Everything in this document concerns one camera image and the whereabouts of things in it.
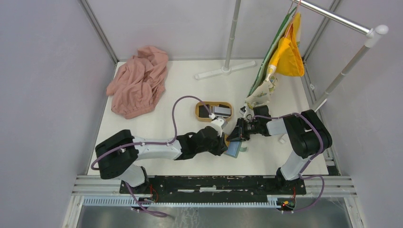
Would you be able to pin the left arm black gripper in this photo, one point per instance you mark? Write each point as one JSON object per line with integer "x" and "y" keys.
{"x": 221, "y": 146}

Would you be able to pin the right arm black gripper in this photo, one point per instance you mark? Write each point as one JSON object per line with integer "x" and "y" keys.
{"x": 235, "y": 135}

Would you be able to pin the yellow oval card tray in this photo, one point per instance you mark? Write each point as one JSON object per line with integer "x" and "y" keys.
{"x": 212, "y": 104}

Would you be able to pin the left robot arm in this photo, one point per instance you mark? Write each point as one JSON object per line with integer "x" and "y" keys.
{"x": 116, "y": 156}

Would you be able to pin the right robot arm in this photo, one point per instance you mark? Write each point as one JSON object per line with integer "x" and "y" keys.
{"x": 307, "y": 135}

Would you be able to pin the black card in tray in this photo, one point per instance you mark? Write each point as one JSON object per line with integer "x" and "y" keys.
{"x": 204, "y": 111}

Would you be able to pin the white striped card in tray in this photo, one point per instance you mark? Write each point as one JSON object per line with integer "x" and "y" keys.
{"x": 224, "y": 112}

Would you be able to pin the cartoon print hanging garment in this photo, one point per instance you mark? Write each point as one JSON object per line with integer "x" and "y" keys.
{"x": 264, "y": 83}

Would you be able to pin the pink crumpled cloth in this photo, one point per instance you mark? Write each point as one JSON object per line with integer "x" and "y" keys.
{"x": 139, "y": 83}

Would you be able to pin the yellow hanging garment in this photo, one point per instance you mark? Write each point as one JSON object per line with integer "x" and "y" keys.
{"x": 287, "y": 57}

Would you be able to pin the pink clothes hanger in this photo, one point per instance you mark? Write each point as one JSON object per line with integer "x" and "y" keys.
{"x": 293, "y": 13}

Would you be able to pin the white clothes rack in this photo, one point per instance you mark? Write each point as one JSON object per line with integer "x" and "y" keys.
{"x": 358, "y": 111}

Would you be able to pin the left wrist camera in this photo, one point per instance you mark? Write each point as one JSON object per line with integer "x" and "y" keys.
{"x": 219, "y": 124}

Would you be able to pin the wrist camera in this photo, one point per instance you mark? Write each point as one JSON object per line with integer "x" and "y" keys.
{"x": 219, "y": 124}
{"x": 246, "y": 113}

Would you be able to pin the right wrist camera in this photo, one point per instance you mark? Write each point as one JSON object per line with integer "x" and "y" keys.
{"x": 246, "y": 113}

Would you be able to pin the aluminium frame rails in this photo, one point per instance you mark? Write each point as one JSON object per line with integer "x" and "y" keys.
{"x": 93, "y": 191}

